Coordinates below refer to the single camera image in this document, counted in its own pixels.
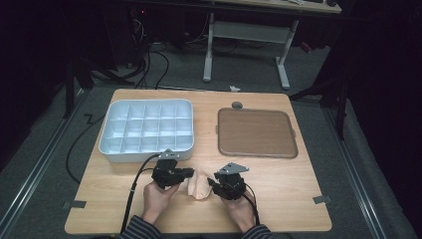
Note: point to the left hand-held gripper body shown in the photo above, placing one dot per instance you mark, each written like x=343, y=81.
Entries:
x=164, y=174

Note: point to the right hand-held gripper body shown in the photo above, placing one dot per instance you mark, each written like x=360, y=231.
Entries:
x=230, y=186

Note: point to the beige sock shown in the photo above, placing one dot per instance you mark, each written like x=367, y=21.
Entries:
x=199, y=187

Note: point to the white divided storage box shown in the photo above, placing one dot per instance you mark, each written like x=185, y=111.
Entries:
x=146, y=127

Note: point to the person's right hand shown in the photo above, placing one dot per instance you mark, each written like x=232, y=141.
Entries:
x=244, y=210

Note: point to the person's left hand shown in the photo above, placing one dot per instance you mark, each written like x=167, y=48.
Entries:
x=156, y=202

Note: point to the brown square tray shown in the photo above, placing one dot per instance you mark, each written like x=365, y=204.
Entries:
x=256, y=132

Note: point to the grey round table grommet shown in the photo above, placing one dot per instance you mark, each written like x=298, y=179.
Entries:
x=237, y=105

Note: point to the grey tape strip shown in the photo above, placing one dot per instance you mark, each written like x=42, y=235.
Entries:
x=77, y=204
x=322, y=199

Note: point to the white paper scrap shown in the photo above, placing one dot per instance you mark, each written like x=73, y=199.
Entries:
x=235, y=88

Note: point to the black metal stand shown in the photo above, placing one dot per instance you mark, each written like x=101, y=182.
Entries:
x=341, y=113
x=69, y=89

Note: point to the white-legged wooden desk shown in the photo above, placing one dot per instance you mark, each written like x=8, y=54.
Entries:
x=249, y=31

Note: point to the small red object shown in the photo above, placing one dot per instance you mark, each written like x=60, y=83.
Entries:
x=306, y=47

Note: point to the metal floor rail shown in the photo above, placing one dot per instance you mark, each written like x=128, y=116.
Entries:
x=358, y=179
x=36, y=166

